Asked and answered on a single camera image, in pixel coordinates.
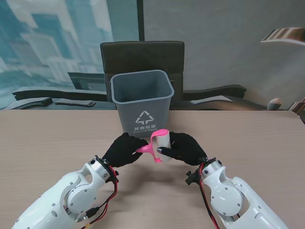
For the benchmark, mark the black curved desk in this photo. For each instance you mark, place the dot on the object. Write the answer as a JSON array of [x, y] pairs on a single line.
[[71, 95]]

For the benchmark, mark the dark paper stack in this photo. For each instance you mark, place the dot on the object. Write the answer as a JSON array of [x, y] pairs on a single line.
[[74, 103]]

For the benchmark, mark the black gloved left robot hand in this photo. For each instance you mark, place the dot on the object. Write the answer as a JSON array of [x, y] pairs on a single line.
[[121, 152]]

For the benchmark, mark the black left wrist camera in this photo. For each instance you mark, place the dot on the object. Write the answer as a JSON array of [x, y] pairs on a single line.
[[112, 177]]

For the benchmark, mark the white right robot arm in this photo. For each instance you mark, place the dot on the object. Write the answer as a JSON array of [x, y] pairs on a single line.
[[228, 198]]

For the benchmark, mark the black office chair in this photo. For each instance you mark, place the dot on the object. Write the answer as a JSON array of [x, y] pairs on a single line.
[[143, 57]]

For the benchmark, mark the brown wooden furniture piece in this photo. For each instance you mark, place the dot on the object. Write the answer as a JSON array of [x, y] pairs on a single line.
[[297, 107]]

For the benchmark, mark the white lint roller refill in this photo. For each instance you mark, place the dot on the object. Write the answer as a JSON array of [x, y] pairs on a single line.
[[163, 143]]

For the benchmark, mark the white paper sheet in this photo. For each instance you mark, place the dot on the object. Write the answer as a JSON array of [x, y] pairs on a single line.
[[210, 99]]

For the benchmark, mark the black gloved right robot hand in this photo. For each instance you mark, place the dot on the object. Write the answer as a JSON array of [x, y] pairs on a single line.
[[186, 150]]

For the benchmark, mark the small black desk object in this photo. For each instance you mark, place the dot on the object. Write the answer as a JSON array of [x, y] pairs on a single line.
[[45, 101]]

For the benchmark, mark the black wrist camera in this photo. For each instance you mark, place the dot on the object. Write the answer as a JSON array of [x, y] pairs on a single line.
[[112, 177], [191, 177]]

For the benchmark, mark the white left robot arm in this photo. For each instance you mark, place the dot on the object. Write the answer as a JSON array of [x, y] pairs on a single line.
[[59, 195]]

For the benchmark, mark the brown curved wooden board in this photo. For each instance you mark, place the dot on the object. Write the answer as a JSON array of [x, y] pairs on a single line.
[[286, 35]]

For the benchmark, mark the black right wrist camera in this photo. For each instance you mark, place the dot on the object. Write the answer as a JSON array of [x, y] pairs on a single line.
[[191, 177]]

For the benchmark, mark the black window post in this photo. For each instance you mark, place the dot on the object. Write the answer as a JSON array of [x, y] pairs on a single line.
[[140, 20]]

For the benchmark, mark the grey plastic waste bin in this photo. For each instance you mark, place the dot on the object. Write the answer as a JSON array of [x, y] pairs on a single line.
[[143, 114]]

